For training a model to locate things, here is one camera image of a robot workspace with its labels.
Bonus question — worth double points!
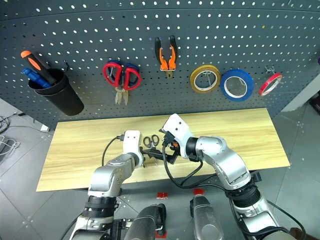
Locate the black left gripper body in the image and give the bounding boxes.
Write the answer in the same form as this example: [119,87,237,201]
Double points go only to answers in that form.
[139,147,151,161]

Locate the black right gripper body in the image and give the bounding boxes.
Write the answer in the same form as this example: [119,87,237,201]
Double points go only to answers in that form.
[162,131,181,159]

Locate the black handled scissors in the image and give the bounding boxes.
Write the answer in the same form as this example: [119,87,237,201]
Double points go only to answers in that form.
[142,134,160,150]

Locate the yellow tape roll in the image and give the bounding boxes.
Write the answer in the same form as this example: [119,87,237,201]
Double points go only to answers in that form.
[189,64,222,94]

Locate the blue tape roll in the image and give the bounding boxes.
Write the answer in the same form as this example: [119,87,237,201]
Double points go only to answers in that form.
[220,69,255,102]

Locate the red tape roll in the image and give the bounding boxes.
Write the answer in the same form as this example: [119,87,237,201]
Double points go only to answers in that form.
[258,72,283,97]

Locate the dark grey perforated pegboard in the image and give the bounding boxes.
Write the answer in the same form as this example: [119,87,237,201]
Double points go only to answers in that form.
[0,0,320,131]

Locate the dark grey rounded shape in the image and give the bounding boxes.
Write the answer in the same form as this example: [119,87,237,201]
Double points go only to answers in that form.
[123,203,168,240]

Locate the orange and black pliers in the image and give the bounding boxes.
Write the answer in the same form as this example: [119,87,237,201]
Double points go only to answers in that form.
[154,35,179,80]

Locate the black cup holder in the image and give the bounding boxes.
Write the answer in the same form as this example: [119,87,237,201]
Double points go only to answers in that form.
[27,68,85,117]

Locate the orange and black screwdriver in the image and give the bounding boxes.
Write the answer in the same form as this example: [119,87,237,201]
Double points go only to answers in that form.
[20,50,58,86]

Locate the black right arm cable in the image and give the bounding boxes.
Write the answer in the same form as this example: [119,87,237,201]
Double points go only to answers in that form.
[161,139,205,190]

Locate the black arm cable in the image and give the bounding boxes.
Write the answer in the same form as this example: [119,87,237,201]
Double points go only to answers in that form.
[101,134,126,167]
[161,139,205,190]

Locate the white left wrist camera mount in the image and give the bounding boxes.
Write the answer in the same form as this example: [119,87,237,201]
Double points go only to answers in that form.
[124,130,145,167]

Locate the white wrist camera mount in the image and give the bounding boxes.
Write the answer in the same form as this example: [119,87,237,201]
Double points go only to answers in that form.
[124,130,145,167]
[161,113,193,159]

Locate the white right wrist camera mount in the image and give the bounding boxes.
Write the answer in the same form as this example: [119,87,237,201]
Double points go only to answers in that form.
[161,113,193,159]

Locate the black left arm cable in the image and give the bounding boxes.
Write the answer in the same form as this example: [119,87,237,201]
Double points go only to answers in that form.
[101,134,126,167]

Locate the red handled scissors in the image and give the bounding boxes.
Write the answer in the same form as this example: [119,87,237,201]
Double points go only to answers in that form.
[102,62,142,106]

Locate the blue handled scissors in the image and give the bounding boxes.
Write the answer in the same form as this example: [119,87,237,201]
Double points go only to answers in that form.
[107,59,140,85]

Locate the blue handled tool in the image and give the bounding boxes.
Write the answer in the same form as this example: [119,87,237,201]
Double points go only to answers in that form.
[21,67,52,89]

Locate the grey floor cables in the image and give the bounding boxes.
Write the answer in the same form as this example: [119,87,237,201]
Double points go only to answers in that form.
[0,115,21,157]

